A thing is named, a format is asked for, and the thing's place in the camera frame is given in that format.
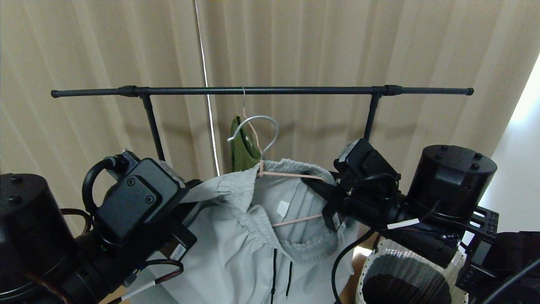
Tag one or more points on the green long-sleeved shirt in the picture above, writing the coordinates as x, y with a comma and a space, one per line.
242, 147

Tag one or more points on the pink clothes hanger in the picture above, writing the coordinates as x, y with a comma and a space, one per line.
274, 174
249, 122

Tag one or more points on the white laundry basket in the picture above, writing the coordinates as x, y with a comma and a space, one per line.
413, 270

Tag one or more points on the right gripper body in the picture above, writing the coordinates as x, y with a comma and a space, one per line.
363, 211

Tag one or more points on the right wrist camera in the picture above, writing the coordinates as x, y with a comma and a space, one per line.
367, 164

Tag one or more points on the beige curtain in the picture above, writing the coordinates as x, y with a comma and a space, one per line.
337, 42

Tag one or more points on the pale grey garment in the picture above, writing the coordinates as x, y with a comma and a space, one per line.
236, 253

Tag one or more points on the black clothes rack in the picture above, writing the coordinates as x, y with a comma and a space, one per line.
295, 90

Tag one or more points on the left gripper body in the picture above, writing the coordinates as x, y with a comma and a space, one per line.
139, 257

